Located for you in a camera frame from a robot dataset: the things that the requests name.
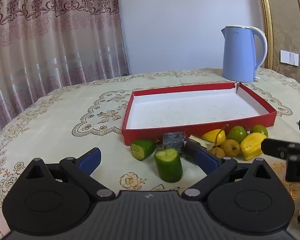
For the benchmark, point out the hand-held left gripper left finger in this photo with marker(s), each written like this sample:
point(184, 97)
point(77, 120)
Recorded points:
point(91, 158)

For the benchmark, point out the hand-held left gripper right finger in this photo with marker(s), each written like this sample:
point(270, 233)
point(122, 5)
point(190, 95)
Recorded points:
point(207, 160)

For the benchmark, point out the small yellow fruit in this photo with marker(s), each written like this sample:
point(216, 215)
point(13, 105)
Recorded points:
point(230, 147)
point(217, 152)

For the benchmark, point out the round green fruit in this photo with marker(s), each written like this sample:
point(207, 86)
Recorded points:
point(260, 130)
point(236, 134)

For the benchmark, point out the grey ridged block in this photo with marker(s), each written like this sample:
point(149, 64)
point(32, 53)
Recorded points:
point(173, 142)

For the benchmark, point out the green cucumber piece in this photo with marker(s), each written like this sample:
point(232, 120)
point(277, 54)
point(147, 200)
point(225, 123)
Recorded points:
point(168, 166)
point(142, 150)

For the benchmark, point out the red shallow box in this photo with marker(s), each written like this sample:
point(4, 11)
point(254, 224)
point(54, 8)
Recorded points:
point(190, 107)

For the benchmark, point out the cream embroidered tablecloth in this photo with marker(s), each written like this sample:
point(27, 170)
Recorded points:
point(65, 120)

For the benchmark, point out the blue electric kettle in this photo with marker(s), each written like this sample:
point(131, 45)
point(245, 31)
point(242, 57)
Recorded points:
point(237, 55)

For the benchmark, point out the pink patterned curtain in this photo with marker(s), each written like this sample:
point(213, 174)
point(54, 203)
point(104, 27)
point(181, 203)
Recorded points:
point(52, 42)

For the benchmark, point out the white wall switch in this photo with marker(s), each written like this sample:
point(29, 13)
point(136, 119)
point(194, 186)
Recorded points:
point(289, 58)

